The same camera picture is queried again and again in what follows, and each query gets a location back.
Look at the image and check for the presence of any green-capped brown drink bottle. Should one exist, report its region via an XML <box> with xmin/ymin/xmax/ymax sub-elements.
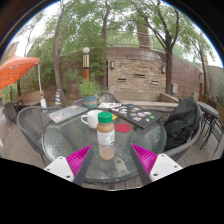
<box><xmin>96</xmin><ymin>111</ymin><xmax>116</xmax><ymax>161</ymax></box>

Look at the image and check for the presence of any silver laptop with stickers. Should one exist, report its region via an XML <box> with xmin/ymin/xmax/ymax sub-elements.
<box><xmin>47</xmin><ymin>104</ymin><xmax>89</xmax><ymax>125</ymax></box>

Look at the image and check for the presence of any black laptop with stickers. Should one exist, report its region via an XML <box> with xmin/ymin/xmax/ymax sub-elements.
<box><xmin>108</xmin><ymin>103</ymin><xmax>164</xmax><ymax>130</ymax></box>

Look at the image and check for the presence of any tree with forked dark trunk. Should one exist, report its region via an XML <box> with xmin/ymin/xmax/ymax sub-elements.
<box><xmin>129</xmin><ymin>0</ymin><xmax>183</xmax><ymax>98</ymax></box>

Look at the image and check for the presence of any black patio table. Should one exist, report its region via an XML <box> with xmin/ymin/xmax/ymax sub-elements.
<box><xmin>196</xmin><ymin>100</ymin><xmax>222</xmax><ymax>119</ymax></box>

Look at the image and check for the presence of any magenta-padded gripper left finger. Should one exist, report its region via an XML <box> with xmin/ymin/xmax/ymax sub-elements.
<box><xmin>43</xmin><ymin>144</ymin><xmax>95</xmax><ymax>187</ymax></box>

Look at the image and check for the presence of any orange patio umbrella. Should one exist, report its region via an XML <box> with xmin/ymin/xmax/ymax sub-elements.
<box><xmin>0</xmin><ymin>54</ymin><xmax>44</xmax><ymax>101</ymax></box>

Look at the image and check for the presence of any lamp post with globe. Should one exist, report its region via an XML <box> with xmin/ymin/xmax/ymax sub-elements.
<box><xmin>82</xmin><ymin>46</ymin><xmax>91</xmax><ymax>81</ymax></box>

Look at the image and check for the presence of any green plant in blue pot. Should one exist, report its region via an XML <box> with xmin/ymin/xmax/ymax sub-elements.
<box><xmin>75</xmin><ymin>78</ymin><xmax>101</xmax><ymax>109</ymax></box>

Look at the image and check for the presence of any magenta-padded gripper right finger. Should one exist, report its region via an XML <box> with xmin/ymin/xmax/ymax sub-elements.
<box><xmin>129</xmin><ymin>143</ymin><xmax>184</xmax><ymax>186</ymax></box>

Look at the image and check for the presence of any flat round red coaster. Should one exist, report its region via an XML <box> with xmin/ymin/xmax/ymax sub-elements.
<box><xmin>114</xmin><ymin>123</ymin><xmax>132</xmax><ymax>134</ymax></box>

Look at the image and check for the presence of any blue yellow striped cone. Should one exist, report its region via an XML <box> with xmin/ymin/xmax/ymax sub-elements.
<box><xmin>54</xmin><ymin>88</ymin><xmax>63</xmax><ymax>106</ymax></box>

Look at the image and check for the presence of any tree with leaning trunk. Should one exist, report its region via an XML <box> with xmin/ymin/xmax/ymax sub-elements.
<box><xmin>52</xmin><ymin>0</ymin><xmax>73</xmax><ymax>105</ymax></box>

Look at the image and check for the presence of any white ceramic mug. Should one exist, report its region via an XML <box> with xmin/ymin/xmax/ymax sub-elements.
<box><xmin>80</xmin><ymin>109</ymin><xmax>104</xmax><ymax>130</ymax></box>

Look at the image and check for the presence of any white sticker sheet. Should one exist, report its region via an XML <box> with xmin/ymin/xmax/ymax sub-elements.
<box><xmin>97</xmin><ymin>101</ymin><xmax>123</xmax><ymax>110</ymax></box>

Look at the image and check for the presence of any wooden bench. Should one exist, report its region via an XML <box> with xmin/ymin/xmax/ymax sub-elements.
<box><xmin>16</xmin><ymin>89</ymin><xmax>44</xmax><ymax>107</ymax></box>

